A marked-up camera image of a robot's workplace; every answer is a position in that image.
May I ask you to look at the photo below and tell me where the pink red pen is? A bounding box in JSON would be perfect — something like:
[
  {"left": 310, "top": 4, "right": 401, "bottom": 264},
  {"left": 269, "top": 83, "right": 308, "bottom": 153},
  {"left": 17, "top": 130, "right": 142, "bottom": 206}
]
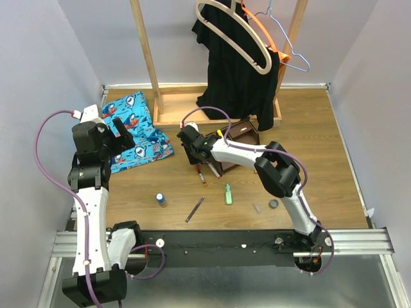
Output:
[{"left": 195, "top": 164, "right": 207, "bottom": 187}]

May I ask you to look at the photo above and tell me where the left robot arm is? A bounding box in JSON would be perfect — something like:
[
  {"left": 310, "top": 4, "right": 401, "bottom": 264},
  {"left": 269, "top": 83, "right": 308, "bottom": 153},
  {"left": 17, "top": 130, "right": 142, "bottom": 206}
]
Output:
[{"left": 62, "top": 118, "right": 143, "bottom": 307}]

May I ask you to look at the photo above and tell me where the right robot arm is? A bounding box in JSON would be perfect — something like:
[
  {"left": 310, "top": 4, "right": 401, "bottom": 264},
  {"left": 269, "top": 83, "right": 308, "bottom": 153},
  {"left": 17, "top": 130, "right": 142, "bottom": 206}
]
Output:
[{"left": 177, "top": 125, "right": 322, "bottom": 252}]

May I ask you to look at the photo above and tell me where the blue shark print cloth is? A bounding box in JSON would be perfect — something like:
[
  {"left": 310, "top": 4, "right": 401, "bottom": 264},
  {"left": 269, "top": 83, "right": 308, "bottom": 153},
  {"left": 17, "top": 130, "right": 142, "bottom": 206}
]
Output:
[{"left": 102, "top": 91, "right": 174, "bottom": 173}]

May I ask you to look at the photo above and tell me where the brown wooden desk organizer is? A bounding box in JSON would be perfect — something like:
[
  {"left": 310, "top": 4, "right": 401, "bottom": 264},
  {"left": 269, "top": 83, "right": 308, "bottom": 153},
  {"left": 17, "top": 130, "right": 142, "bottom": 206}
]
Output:
[{"left": 208, "top": 117, "right": 260, "bottom": 178}]

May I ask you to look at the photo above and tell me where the purple thin pen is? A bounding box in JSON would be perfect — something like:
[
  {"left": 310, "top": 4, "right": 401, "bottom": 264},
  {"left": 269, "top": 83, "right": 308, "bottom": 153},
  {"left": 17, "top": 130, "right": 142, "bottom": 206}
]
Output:
[{"left": 185, "top": 196, "right": 205, "bottom": 223}]

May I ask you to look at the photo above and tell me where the blue small bottle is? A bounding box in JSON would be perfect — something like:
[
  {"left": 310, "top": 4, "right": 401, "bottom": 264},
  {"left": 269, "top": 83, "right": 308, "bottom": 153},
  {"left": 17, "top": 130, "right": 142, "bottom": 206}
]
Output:
[{"left": 156, "top": 193, "right": 166, "bottom": 206}]

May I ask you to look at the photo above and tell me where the black hanging garment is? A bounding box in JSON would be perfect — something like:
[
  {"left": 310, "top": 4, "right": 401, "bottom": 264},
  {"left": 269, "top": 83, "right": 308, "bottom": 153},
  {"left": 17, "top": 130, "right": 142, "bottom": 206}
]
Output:
[{"left": 191, "top": 0, "right": 281, "bottom": 132}]

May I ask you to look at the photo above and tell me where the small clear tube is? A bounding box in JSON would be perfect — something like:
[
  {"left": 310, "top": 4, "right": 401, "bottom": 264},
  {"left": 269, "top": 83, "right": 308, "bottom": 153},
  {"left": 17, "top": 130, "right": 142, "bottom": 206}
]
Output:
[{"left": 253, "top": 203, "right": 261, "bottom": 214}]

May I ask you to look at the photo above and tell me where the round dark cap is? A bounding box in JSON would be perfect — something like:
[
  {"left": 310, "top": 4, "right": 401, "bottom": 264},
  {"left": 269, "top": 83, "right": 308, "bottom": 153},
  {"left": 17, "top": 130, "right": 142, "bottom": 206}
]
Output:
[{"left": 269, "top": 199, "right": 279, "bottom": 209}]

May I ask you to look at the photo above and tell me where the orange plastic hanger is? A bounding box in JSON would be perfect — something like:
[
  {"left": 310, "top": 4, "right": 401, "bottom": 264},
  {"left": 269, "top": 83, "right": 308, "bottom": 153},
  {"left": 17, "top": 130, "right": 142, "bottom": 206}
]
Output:
[{"left": 240, "top": 1, "right": 291, "bottom": 65}]

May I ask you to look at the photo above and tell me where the beige wooden hanger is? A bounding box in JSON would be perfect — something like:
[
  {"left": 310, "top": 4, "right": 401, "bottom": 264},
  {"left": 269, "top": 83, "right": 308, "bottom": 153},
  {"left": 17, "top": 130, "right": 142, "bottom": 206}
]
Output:
[{"left": 193, "top": 1, "right": 274, "bottom": 75}]

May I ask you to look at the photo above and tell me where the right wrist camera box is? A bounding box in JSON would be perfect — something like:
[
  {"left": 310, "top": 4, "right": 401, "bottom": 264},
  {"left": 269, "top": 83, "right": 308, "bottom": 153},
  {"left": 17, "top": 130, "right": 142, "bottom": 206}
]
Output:
[{"left": 185, "top": 121, "right": 200, "bottom": 132}]

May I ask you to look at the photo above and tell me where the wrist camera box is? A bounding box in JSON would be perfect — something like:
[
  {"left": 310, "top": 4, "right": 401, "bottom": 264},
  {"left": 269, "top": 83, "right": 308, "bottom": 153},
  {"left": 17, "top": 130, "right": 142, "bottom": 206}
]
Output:
[
  {"left": 185, "top": 121, "right": 200, "bottom": 132},
  {"left": 80, "top": 105, "right": 105, "bottom": 124}
]

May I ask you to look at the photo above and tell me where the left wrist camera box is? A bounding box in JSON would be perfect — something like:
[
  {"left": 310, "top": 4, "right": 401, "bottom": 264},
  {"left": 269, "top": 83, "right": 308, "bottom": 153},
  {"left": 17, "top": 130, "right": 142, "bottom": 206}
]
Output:
[{"left": 80, "top": 105, "right": 105, "bottom": 124}]

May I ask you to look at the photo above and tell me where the wooden clothes rack frame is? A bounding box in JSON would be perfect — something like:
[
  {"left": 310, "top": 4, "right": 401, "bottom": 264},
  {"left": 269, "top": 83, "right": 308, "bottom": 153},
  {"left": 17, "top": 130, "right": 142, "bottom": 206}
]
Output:
[{"left": 129, "top": 0, "right": 309, "bottom": 127}]

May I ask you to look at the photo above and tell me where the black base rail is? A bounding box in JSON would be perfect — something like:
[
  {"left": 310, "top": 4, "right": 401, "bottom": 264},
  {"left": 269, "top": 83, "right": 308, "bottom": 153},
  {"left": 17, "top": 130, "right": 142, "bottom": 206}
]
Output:
[{"left": 120, "top": 228, "right": 335, "bottom": 269}]

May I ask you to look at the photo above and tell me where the blue wire hanger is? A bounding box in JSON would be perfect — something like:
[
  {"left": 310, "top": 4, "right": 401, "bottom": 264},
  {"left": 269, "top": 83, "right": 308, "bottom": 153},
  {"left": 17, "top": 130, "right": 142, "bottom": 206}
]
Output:
[{"left": 244, "top": 0, "right": 311, "bottom": 73}]

